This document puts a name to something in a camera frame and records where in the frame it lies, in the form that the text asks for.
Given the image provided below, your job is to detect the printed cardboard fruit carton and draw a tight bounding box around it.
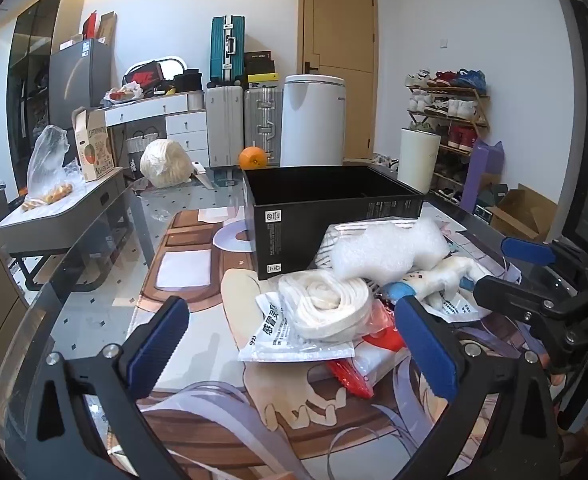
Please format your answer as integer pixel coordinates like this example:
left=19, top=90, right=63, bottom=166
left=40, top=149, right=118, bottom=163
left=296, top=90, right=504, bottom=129
left=71, top=106, right=115, bottom=182

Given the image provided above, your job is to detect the grey side table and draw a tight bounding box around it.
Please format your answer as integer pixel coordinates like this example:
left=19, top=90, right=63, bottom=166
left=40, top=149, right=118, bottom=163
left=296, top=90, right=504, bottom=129
left=0, top=167, right=142, bottom=291

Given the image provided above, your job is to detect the silver suitcase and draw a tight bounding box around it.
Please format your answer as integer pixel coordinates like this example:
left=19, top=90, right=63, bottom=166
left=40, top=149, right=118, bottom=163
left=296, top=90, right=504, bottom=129
left=244, top=86, right=285, bottom=167

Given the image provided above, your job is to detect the bagged white yarn ball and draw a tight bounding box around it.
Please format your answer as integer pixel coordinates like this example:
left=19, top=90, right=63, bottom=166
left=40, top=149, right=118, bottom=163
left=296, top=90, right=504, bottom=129
left=140, top=139, right=193, bottom=189

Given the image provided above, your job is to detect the white bubble wrap bag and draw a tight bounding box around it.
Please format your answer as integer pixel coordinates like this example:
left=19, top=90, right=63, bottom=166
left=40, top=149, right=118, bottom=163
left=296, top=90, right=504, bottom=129
left=330, top=217, right=450, bottom=286

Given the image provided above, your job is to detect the open cardboard box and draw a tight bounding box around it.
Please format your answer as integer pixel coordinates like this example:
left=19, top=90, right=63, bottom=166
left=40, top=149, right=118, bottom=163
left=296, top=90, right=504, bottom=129
left=486, top=184, right=559, bottom=243

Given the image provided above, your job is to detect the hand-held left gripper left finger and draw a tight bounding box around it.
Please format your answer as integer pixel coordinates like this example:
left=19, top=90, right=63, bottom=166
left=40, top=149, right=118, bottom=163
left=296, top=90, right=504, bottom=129
left=24, top=296, right=191, bottom=480

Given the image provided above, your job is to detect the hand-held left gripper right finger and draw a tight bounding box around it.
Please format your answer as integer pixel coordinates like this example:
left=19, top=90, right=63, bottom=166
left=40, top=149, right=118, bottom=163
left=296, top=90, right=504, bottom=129
left=394, top=294, right=564, bottom=480

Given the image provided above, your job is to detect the person's right hand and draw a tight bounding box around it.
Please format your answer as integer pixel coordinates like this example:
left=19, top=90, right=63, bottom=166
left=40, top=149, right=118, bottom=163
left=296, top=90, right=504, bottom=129
left=548, top=360, right=588, bottom=466

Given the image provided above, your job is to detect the teal suitcase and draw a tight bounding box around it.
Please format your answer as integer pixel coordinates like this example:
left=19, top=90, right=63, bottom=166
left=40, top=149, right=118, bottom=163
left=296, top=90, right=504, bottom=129
left=210, top=15, right=246, bottom=88

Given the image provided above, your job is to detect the clear plastic bag of fruit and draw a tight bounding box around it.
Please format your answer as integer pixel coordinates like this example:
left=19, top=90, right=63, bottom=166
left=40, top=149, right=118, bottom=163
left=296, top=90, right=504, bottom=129
left=23, top=125, right=82, bottom=211

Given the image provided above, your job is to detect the wooden shoe rack with shoes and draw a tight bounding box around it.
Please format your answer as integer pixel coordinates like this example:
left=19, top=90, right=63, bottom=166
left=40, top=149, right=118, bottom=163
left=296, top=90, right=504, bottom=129
left=406, top=67, right=490, bottom=201

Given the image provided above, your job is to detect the orange fruit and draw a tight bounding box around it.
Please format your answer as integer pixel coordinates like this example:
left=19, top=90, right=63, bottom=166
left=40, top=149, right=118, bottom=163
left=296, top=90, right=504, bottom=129
left=239, top=146, right=268, bottom=170

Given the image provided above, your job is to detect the grey fridge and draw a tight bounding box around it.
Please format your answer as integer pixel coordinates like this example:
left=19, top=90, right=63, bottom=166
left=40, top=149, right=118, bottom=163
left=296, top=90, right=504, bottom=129
left=49, top=39, right=112, bottom=111

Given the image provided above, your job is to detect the white cylinder planter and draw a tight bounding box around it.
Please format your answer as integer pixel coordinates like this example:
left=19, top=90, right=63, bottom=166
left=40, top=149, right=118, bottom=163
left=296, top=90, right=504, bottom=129
left=399, top=127, right=442, bottom=193

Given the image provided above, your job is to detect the black wardrobe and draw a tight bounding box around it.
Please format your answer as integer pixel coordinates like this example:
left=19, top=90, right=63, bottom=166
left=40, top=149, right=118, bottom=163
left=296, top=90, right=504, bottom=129
left=6, top=0, right=85, bottom=181

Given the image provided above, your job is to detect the white wire basket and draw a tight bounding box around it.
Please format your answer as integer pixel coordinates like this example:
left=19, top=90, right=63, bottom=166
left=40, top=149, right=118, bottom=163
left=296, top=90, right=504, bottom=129
left=125, top=127, right=162, bottom=161

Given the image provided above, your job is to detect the white round trash bin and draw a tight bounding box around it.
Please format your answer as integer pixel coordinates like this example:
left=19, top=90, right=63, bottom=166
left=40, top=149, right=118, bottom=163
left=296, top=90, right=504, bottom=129
left=280, top=74, right=345, bottom=167

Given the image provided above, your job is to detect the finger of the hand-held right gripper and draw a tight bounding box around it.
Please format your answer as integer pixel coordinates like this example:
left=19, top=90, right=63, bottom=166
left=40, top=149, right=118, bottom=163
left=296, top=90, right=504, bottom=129
left=461, top=265, right=588, bottom=333
left=501, top=236, right=588, bottom=273

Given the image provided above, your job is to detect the flat brown cardboard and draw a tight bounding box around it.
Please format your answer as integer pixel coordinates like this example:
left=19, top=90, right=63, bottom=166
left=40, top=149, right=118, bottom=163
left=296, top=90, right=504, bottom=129
left=96, top=11, right=117, bottom=48

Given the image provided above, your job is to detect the white small-print packet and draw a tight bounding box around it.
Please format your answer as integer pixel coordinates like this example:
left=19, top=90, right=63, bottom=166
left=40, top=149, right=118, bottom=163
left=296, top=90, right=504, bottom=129
left=426, top=287, right=492, bottom=323

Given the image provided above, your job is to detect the white suitcase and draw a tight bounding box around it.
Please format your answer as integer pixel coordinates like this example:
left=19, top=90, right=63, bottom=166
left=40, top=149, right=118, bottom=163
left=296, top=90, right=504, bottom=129
left=205, top=85, right=245, bottom=168

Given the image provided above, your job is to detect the white medicine packet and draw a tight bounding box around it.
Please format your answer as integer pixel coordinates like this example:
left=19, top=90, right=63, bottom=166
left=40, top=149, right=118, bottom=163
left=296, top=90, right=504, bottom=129
left=238, top=290, right=357, bottom=363

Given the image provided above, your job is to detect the white cloth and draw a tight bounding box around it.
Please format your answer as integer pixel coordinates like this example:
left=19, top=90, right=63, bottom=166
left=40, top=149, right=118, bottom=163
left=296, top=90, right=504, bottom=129
left=278, top=270, right=375, bottom=343

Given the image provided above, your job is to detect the stack of black boxes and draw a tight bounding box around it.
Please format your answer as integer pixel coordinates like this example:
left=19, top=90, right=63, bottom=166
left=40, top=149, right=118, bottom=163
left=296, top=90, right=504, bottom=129
left=244, top=51, right=276, bottom=77

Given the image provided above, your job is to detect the red snack bag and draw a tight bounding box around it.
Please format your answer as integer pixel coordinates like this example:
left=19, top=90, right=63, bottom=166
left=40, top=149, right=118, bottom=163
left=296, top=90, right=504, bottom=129
left=104, top=86, right=142, bottom=103

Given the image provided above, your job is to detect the red and black shoe box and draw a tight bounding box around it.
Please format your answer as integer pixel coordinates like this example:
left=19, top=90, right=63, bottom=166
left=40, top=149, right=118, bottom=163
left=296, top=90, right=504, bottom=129
left=123, top=60, right=163, bottom=88

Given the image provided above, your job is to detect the black cardboard box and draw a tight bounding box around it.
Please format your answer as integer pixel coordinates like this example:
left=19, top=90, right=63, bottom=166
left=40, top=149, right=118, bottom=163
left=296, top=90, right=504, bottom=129
left=242, top=164, right=425, bottom=281

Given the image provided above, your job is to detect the white drawer dresser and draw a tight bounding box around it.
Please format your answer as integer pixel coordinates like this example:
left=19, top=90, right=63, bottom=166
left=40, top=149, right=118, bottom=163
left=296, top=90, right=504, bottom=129
left=105, top=91, right=209, bottom=171

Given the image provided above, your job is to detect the white knife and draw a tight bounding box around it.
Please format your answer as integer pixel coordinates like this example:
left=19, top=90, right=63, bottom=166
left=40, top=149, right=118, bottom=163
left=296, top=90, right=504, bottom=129
left=190, top=160, right=215, bottom=190

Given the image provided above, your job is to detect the wooden door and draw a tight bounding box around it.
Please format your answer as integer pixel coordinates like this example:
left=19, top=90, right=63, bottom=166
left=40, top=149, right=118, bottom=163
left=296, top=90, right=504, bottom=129
left=299, top=0, right=379, bottom=161

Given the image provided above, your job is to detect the red and white glue packet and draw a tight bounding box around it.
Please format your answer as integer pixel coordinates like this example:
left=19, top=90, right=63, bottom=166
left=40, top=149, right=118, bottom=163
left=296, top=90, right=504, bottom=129
left=324, top=300, right=425, bottom=401

